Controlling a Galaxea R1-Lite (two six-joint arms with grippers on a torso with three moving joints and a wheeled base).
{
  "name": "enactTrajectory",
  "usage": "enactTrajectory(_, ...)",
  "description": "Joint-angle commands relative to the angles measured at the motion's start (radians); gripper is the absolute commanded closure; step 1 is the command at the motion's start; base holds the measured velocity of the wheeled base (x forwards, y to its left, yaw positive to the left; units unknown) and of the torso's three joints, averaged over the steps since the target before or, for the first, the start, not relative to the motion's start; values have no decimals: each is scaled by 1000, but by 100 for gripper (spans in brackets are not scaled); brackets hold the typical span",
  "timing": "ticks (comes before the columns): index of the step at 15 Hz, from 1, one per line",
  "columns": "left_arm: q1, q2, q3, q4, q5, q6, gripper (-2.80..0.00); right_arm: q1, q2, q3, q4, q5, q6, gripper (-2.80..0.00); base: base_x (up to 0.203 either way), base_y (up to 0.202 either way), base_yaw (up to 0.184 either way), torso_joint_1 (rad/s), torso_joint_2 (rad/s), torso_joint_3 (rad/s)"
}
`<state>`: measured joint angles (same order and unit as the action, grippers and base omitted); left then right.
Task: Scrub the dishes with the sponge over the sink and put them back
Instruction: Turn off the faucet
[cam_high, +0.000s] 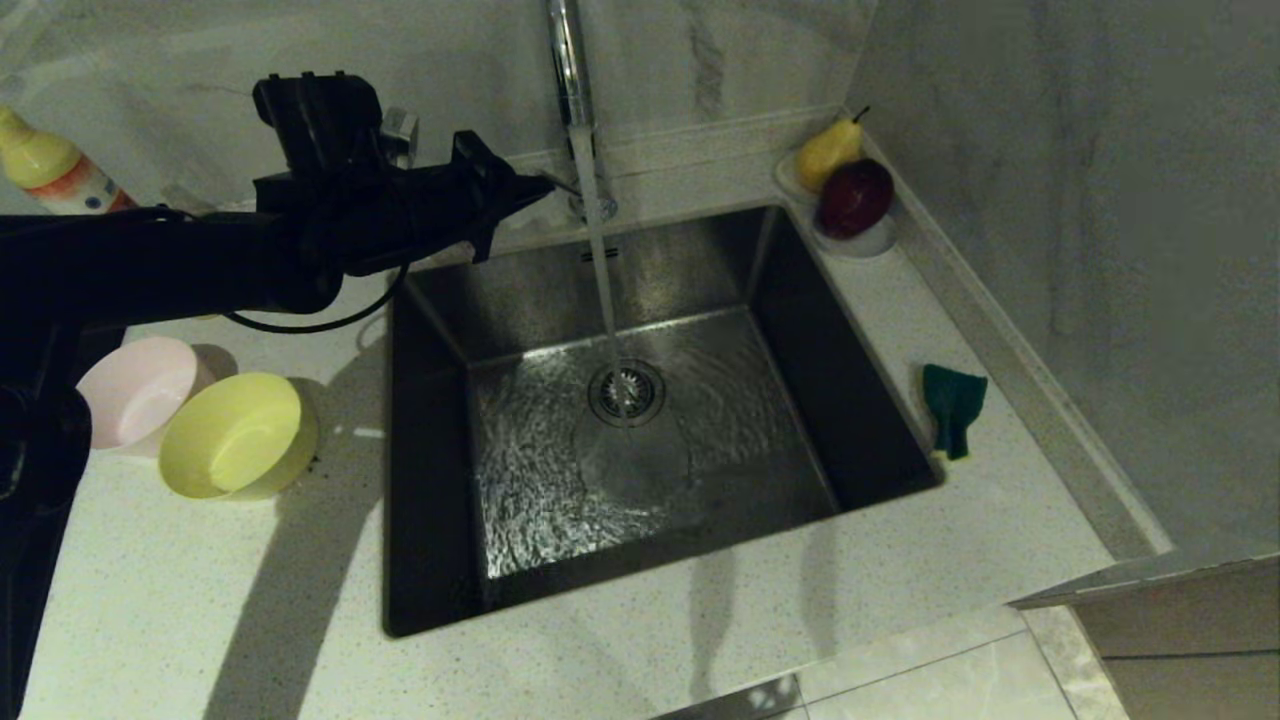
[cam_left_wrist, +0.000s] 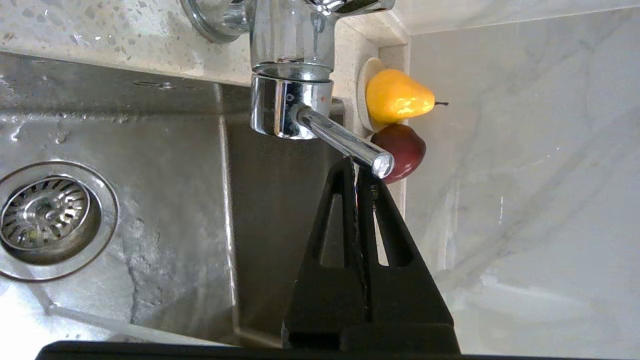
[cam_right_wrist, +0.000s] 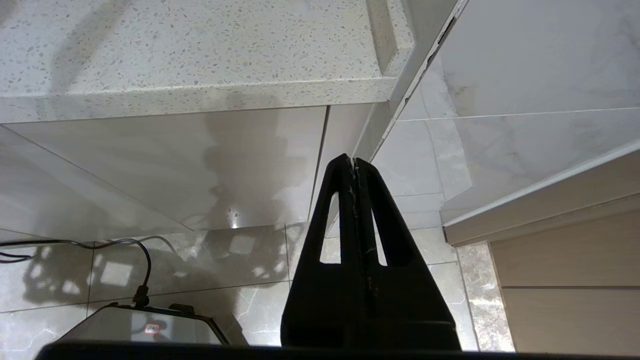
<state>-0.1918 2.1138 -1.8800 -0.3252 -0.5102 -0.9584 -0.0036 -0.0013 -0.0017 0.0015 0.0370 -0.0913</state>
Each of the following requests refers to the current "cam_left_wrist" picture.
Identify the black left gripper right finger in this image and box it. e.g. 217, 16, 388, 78
357, 167, 460, 352

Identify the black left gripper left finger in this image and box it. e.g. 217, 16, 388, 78
282, 157, 369, 349

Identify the chrome faucet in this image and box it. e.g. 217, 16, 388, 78
180, 0, 396, 180

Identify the stainless steel sink basin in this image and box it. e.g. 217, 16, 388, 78
0, 51, 351, 349

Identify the dark red apple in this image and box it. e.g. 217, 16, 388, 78
371, 124, 427, 185

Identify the yellow pear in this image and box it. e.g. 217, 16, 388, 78
366, 68, 449, 125

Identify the small white dish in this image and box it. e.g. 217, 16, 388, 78
356, 56, 387, 135

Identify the round metal drain strainer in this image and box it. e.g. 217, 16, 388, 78
0, 160, 120, 282

